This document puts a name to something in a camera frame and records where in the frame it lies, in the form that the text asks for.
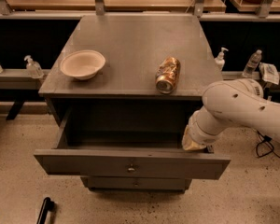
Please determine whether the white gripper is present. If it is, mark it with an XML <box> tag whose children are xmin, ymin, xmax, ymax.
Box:
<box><xmin>182</xmin><ymin>110</ymin><xmax>223</xmax><ymax>151</ymax></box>

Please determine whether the white paper bowl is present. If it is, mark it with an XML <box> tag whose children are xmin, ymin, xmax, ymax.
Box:
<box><xmin>60</xmin><ymin>50</ymin><xmax>105</xmax><ymax>80</ymax></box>

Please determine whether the black handle bottom left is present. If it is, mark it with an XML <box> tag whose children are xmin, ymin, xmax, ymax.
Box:
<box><xmin>36</xmin><ymin>197</ymin><xmax>55</xmax><ymax>224</ymax></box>

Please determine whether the grey top drawer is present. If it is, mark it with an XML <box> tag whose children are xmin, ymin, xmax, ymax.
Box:
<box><xmin>34</xmin><ymin>109</ymin><xmax>231</xmax><ymax>179</ymax></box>

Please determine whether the black floor cable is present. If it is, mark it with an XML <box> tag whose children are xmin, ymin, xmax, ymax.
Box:
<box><xmin>255</xmin><ymin>131</ymin><xmax>280</xmax><ymax>162</ymax></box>

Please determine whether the crumpled white packet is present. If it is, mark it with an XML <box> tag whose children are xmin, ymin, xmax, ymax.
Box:
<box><xmin>259</xmin><ymin>63</ymin><xmax>280</xmax><ymax>85</ymax></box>

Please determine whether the left clear sanitizer pump bottle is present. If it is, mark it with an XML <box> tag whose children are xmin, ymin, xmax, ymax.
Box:
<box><xmin>24</xmin><ymin>55</ymin><xmax>44</xmax><ymax>79</ymax></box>

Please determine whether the clear plastic water bottle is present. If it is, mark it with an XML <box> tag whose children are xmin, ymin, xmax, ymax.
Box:
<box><xmin>242</xmin><ymin>49</ymin><xmax>262</xmax><ymax>77</ymax></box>

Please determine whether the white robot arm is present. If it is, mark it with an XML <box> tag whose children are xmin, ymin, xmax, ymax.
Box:
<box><xmin>182</xmin><ymin>78</ymin><xmax>280</xmax><ymax>151</ymax></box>

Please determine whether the right white sanitizer pump bottle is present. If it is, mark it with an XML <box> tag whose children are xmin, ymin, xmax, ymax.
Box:
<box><xmin>215</xmin><ymin>48</ymin><xmax>228</xmax><ymax>70</ymax></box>

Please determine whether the grey drawer cabinet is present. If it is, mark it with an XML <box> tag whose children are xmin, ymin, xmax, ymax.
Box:
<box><xmin>37</xmin><ymin>13</ymin><xmax>231</xmax><ymax>194</ymax></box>

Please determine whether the grey bottom drawer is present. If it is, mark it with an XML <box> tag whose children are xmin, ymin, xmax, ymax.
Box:
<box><xmin>81</xmin><ymin>176</ymin><xmax>191</xmax><ymax>191</ymax></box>

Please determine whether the grey drawer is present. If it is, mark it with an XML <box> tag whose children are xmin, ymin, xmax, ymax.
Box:
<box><xmin>34</xmin><ymin>109</ymin><xmax>231</xmax><ymax>179</ymax></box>
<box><xmin>81</xmin><ymin>176</ymin><xmax>191</xmax><ymax>191</ymax></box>

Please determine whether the crushed orange soda can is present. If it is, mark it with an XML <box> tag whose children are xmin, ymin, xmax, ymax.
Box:
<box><xmin>155</xmin><ymin>57</ymin><xmax>181</xmax><ymax>94</ymax></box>

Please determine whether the wooden back workbench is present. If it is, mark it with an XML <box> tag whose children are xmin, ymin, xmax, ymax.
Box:
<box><xmin>0</xmin><ymin>0</ymin><xmax>195</xmax><ymax>18</ymax></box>

